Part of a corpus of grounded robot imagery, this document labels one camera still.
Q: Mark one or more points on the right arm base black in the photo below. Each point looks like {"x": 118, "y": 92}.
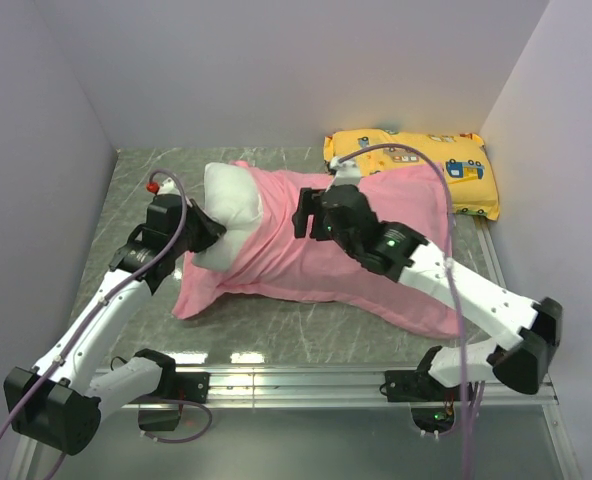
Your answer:
{"x": 418, "y": 386}

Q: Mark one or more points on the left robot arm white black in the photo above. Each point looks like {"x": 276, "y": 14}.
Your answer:
{"x": 60, "y": 401}

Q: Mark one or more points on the white pillow insert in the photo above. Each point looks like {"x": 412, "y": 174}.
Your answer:
{"x": 232, "y": 199}

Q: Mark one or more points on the pink satin pillowcase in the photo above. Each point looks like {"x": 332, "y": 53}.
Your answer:
{"x": 275, "y": 264}

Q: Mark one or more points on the aluminium mounting rail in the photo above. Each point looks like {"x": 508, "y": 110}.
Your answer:
{"x": 296, "y": 392}

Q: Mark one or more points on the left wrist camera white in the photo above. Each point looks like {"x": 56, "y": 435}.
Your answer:
{"x": 166, "y": 187}

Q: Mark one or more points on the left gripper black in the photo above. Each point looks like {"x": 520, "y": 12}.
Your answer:
{"x": 211, "y": 230}

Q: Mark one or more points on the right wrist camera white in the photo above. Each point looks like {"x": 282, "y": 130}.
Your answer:
{"x": 344, "y": 173}

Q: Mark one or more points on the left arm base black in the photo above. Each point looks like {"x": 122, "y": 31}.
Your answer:
{"x": 180, "y": 412}

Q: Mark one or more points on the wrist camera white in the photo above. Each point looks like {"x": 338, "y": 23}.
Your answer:
{"x": 166, "y": 187}
{"x": 344, "y": 173}

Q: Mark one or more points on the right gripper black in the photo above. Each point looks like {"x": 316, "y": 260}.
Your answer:
{"x": 309, "y": 204}

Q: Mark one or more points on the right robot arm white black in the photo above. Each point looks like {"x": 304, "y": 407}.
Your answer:
{"x": 524, "y": 334}

